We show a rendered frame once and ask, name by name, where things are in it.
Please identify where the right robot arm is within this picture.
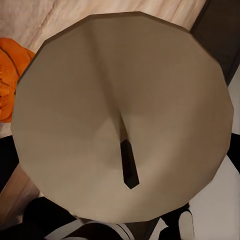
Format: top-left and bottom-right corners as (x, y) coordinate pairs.
(159, 203), (195, 240)

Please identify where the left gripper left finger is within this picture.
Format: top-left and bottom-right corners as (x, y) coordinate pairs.
(0, 135), (20, 193)

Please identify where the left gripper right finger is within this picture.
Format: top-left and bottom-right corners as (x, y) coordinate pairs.
(227, 133), (240, 173)

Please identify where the pumpkin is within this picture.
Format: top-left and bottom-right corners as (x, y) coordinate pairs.
(0, 37), (36, 123)

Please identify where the pillar candle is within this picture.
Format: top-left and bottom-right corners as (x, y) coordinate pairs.
(10, 11), (235, 224)

